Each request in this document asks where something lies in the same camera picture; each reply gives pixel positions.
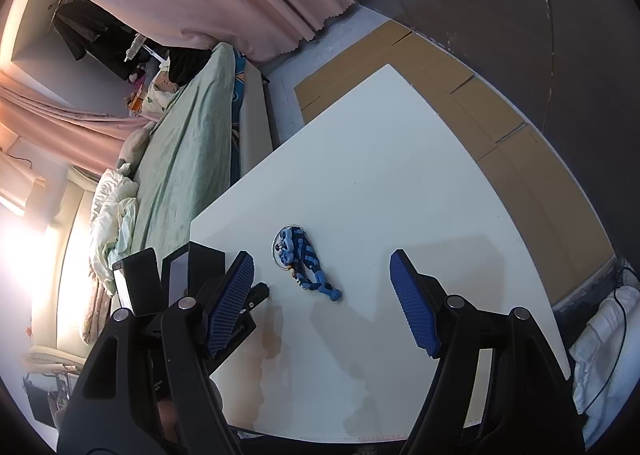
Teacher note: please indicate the plush toy on bed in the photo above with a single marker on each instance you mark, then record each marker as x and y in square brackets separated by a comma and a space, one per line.
[134, 147]

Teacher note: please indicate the pink curtain by window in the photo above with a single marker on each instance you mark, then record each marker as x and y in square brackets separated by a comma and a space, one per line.
[87, 140]

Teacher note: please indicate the black clothing pile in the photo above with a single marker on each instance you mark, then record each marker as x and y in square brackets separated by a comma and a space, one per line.
[186, 63]

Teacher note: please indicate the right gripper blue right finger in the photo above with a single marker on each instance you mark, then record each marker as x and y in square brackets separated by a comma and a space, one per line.
[420, 297]

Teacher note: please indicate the brown cardboard sheet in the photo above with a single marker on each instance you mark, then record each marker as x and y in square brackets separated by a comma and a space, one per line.
[562, 232]

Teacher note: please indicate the white bed frame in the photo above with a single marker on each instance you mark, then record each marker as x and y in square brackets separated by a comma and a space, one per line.
[255, 135]

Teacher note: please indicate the large silver hoop earring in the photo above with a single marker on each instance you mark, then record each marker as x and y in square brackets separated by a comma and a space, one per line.
[285, 248]

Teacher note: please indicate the black jewelry box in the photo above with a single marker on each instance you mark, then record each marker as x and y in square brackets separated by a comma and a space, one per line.
[192, 271]

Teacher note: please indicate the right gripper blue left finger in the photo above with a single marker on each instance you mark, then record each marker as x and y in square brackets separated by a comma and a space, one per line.
[224, 310]

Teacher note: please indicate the white crumpled blanket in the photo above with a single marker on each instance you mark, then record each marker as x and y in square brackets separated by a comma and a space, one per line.
[113, 216]

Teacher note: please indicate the green bed sheet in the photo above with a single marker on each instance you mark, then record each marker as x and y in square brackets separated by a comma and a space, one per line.
[187, 163]

